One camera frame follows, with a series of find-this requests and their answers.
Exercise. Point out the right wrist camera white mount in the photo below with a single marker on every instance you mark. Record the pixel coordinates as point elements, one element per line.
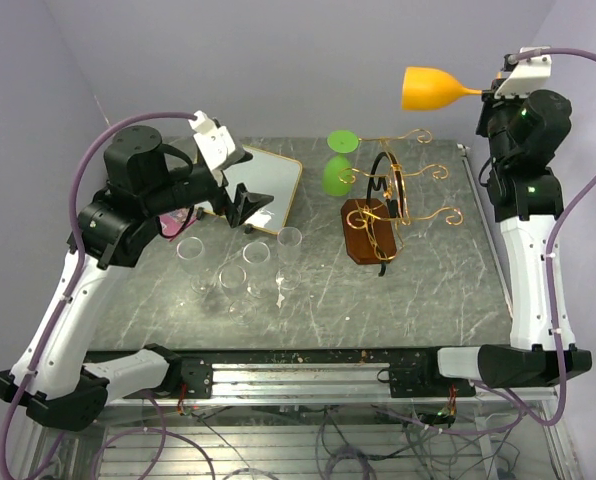
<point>529,69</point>

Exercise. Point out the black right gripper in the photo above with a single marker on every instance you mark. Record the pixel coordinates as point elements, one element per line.
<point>491,103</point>

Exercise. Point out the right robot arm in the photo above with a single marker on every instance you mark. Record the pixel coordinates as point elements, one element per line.
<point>523,136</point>

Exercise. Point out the clear wine glass middle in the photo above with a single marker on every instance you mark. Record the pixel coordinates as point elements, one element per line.
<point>257,256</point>

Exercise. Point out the clear wine glass far left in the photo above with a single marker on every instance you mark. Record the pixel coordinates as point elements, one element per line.
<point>192,256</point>

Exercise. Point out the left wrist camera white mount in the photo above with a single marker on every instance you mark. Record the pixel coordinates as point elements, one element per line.
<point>214,143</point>

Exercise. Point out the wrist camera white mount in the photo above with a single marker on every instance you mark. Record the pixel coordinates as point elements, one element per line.
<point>214,143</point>
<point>529,69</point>

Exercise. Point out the pink sticker book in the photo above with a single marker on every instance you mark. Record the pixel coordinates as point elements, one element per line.
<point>174,223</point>

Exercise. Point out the clear tall flute glass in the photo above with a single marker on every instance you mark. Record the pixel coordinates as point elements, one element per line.
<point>289,240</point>

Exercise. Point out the green plastic wine glass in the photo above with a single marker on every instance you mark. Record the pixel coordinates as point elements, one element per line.
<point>338,165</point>

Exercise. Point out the orange plastic wine glass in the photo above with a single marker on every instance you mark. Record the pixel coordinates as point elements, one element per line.
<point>426,88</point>

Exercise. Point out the clear wine glass front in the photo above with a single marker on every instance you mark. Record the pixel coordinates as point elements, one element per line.
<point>234,282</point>

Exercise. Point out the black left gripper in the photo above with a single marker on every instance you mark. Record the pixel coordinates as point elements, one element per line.
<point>246,202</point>

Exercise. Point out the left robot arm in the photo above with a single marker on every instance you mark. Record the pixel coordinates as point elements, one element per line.
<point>146,178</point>

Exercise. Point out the clear wine glass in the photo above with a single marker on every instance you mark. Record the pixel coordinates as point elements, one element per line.
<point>234,282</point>
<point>192,256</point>
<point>257,256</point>

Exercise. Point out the gold framed whiteboard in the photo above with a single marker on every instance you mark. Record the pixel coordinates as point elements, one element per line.
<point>271,174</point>

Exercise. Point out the gold wire wine glass rack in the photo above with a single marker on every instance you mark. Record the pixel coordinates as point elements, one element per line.
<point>384,210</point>

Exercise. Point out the aluminium mounting rail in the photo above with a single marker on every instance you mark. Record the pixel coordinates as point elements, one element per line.
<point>313,382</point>

